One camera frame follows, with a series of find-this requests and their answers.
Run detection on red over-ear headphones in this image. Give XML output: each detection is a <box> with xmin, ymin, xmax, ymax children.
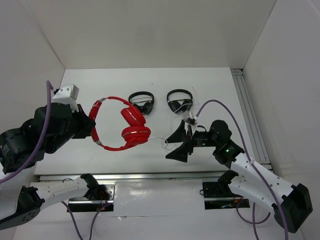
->
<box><xmin>88</xmin><ymin>96</ymin><xmax>151</xmax><ymax>152</ymax></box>

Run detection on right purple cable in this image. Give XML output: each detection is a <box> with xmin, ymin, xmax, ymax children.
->
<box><xmin>194</xmin><ymin>99</ymin><xmax>288</xmax><ymax>240</ymax></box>

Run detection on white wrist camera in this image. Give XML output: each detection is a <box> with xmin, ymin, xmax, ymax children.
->
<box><xmin>182</xmin><ymin>111</ymin><xmax>198</xmax><ymax>126</ymax></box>
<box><xmin>52</xmin><ymin>84</ymin><xmax>79</xmax><ymax>112</ymax></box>

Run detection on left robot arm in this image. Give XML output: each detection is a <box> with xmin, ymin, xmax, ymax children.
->
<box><xmin>0</xmin><ymin>103</ymin><xmax>110</xmax><ymax>230</ymax></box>

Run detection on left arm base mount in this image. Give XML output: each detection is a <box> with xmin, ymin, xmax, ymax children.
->
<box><xmin>67</xmin><ymin>181</ymin><xmax>116</xmax><ymax>213</ymax></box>

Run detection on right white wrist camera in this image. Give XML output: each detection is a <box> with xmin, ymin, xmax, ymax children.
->
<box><xmin>182</xmin><ymin>111</ymin><xmax>198</xmax><ymax>126</ymax></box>

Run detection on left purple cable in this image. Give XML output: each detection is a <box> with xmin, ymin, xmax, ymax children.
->
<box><xmin>0</xmin><ymin>80</ymin><xmax>111</xmax><ymax>240</ymax></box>

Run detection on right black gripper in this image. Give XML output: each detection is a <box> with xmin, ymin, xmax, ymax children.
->
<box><xmin>165</xmin><ymin>118</ymin><xmax>219</xmax><ymax>162</ymax></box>

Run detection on aluminium side rail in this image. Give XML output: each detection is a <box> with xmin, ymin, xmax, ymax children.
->
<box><xmin>230</xmin><ymin>69</ymin><xmax>271</xmax><ymax>165</ymax></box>

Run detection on aluminium table edge rail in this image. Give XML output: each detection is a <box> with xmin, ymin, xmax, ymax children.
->
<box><xmin>38</xmin><ymin>171</ymin><xmax>225</xmax><ymax>182</ymax></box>

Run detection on black headphones left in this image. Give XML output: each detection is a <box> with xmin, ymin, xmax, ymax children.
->
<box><xmin>128</xmin><ymin>91</ymin><xmax>155</xmax><ymax>115</ymax></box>

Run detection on purple cable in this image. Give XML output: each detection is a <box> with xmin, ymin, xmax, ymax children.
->
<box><xmin>0</xmin><ymin>80</ymin><xmax>111</xmax><ymax>240</ymax></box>
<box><xmin>194</xmin><ymin>99</ymin><xmax>288</xmax><ymax>240</ymax></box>

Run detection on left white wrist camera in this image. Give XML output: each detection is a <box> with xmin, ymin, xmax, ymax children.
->
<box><xmin>52</xmin><ymin>84</ymin><xmax>79</xmax><ymax>112</ymax></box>

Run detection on black headphones right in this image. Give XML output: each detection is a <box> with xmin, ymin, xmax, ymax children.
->
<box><xmin>166</xmin><ymin>89</ymin><xmax>194</xmax><ymax>114</ymax></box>

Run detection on white headphone cable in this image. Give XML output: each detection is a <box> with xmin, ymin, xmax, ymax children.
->
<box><xmin>148</xmin><ymin>86</ymin><xmax>201</xmax><ymax>153</ymax></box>

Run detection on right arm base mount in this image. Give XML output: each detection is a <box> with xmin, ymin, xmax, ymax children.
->
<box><xmin>199</xmin><ymin>181</ymin><xmax>250</xmax><ymax>210</ymax></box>

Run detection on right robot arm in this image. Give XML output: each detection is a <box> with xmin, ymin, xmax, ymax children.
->
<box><xmin>166</xmin><ymin>120</ymin><xmax>313</xmax><ymax>233</ymax></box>

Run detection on black headphones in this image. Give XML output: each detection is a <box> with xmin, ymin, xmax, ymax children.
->
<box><xmin>166</xmin><ymin>89</ymin><xmax>194</xmax><ymax>114</ymax></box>
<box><xmin>128</xmin><ymin>91</ymin><xmax>155</xmax><ymax>115</ymax></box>

